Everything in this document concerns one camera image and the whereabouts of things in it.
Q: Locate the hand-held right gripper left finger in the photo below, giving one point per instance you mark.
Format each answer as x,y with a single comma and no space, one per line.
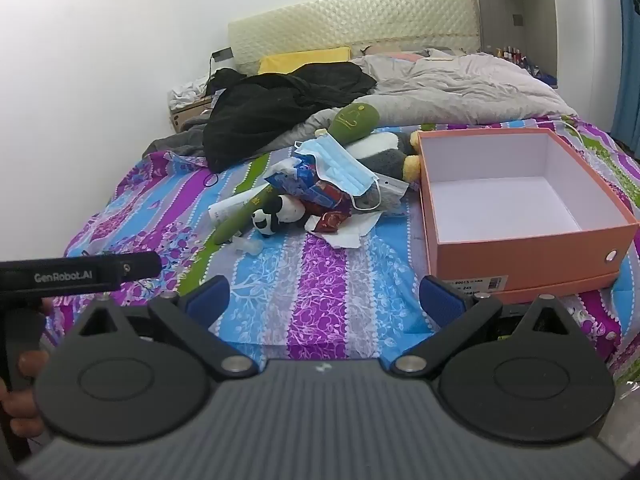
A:
207,295

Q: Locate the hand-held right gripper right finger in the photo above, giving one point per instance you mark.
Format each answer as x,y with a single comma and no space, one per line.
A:
441,297

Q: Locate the orange cardboard box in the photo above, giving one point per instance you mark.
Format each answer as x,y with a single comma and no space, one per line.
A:
500,255

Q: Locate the small panda plush toy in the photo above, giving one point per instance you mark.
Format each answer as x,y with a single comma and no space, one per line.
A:
280,210

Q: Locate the blue plastic bag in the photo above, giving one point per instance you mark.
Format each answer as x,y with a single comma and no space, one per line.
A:
300,180

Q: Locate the person's left hand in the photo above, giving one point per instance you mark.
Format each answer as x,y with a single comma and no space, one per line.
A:
30,364

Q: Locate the small clear plastic piece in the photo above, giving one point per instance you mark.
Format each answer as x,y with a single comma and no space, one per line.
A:
247,247

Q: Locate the white tube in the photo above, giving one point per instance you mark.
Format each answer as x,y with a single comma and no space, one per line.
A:
230,207

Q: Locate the white tissue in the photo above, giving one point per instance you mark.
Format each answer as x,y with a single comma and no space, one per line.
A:
350,237

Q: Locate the floral striped bedsheet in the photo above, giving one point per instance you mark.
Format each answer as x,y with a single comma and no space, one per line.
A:
325,285

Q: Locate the clear plastic zip bag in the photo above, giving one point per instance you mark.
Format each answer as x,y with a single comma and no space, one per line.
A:
390,190

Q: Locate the red foil packet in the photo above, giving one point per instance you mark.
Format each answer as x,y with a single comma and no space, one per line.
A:
330,221

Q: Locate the grey penguin plush toy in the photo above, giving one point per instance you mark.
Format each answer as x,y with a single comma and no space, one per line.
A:
380,160

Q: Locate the blue face mask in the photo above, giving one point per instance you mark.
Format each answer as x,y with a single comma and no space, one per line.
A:
335,162

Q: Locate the brown cardboard box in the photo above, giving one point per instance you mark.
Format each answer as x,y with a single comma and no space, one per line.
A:
187,116

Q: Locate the black clothing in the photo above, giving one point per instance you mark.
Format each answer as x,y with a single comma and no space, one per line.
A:
260,110

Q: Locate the long green plush toy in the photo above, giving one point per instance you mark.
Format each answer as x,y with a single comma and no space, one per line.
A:
357,120

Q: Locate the white cloth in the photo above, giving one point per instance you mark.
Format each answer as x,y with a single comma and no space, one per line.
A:
187,91

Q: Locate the grey duvet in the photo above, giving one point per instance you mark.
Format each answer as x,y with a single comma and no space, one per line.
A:
475,90

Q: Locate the black power adapter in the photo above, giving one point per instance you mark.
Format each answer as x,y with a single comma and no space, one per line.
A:
222,53

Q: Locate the pink pillow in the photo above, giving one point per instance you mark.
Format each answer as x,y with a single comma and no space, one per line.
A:
400,55

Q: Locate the yellow pillow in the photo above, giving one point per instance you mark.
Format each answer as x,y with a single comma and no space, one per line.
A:
300,60

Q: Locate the row of small bottles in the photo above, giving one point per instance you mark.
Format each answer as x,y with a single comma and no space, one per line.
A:
510,54

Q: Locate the blue curtain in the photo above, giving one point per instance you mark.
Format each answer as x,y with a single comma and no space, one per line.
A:
627,85

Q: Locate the cream padded headboard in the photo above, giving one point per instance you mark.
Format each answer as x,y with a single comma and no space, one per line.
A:
350,20

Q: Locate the white cabinet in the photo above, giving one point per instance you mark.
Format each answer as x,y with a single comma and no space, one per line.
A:
505,0

